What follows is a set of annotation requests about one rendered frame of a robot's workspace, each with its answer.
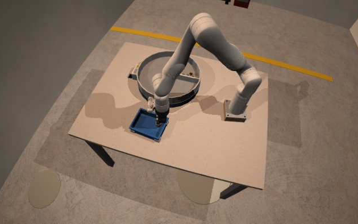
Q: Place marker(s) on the blue open crate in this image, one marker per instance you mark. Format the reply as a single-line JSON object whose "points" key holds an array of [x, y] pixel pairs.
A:
{"points": [[144, 124]]}

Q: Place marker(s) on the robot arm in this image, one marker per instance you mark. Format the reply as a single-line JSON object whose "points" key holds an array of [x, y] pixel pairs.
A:
{"points": [[204, 31]]}

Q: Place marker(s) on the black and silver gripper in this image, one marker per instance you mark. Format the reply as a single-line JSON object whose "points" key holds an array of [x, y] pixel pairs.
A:
{"points": [[161, 111]]}

